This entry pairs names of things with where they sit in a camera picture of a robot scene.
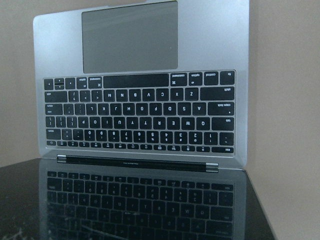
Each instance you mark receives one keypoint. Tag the grey laptop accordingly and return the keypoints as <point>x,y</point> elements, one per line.
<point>142,123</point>

